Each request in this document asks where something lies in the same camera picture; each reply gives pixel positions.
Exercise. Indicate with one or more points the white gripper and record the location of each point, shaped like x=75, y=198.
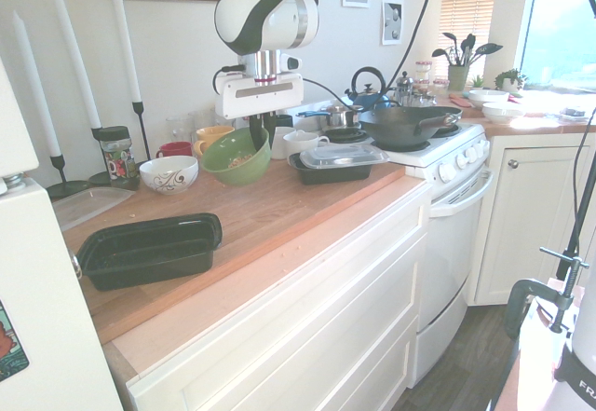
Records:
x=261, y=96

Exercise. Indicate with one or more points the beige cereal heap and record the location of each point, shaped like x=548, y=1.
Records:
x=239, y=160

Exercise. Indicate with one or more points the green ceramic bowl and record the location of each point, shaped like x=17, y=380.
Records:
x=242, y=173

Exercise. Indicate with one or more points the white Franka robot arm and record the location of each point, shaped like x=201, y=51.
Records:
x=261, y=15

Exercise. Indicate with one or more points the white ceramic cup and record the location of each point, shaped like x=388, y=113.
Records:
x=280, y=143
x=302, y=145

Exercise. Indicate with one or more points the yellow mug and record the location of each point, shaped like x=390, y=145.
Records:
x=209, y=137

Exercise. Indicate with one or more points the clear drinking glass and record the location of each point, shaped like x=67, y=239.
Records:
x=179, y=129
x=199, y=119

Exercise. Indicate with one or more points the black plastic food container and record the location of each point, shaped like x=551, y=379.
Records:
x=326, y=174
x=139, y=252

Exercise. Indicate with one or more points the clear plastic container lid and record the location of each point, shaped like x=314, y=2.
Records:
x=344, y=155
x=88, y=203

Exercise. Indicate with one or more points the wooden butcher block board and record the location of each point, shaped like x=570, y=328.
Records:
x=261, y=215

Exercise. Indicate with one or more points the red mug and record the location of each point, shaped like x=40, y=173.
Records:
x=177, y=150

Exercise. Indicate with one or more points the white bowl swirl print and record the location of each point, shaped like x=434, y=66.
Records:
x=168, y=175

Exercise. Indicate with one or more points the blue kettle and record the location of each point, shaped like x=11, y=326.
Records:
x=370, y=99

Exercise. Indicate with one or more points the black candle holder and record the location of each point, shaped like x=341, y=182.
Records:
x=63, y=187
x=142, y=127

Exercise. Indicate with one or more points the glass french press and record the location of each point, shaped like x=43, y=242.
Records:
x=405, y=89

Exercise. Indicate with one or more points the glass jar black lid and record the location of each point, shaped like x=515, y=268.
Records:
x=118, y=154

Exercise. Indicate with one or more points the tallest white taper candle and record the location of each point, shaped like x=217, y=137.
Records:
x=125, y=38

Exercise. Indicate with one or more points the glass jar red checked lid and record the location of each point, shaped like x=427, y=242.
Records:
x=423, y=70
x=440, y=85

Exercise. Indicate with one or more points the glass jar with dark lid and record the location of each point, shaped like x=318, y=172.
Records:
x=100, y=179

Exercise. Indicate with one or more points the red cloth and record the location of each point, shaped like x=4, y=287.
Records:
x=460, y=100

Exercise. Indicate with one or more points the medium white taper candle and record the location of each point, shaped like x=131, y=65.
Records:
x=77, y=57

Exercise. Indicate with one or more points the dark leafy plant in pot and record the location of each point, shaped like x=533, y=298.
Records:
x=458, y=78

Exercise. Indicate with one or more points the white drawer cabinet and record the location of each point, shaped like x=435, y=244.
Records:
x=279, y=336

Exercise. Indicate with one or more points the white kitchen stove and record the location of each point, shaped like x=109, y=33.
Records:
x=451, y=243

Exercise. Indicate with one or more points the white serving bowl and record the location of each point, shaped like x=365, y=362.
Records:
x=488, y=98
x=503, y=113

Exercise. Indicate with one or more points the round metal fridge magnet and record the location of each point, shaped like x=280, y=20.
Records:
x=77, y=265

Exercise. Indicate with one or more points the shortest white taper candle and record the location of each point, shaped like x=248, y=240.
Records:
x=37, y=85

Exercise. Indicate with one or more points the wooden window blind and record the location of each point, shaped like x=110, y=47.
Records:
x=468, y=1

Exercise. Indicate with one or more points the small succulent white pot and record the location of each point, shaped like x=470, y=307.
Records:
x=510, y=81

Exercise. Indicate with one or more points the metal cabinet knob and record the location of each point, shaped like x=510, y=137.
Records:
x=512, y=163

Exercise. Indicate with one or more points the white refrigerator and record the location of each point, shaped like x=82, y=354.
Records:
x=42, y=266

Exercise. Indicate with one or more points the white door cabinet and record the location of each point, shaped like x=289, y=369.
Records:
x=526, y=224

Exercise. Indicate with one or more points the black C-clamp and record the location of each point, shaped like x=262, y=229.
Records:
x=519, y=304

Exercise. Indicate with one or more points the colourful fridge magnet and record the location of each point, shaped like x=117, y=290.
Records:
x=9, y=341

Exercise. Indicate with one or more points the pale robot mounting table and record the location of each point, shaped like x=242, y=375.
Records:
x=526, y=374

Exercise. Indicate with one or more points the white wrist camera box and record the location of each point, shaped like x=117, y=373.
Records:
x=291, y=62

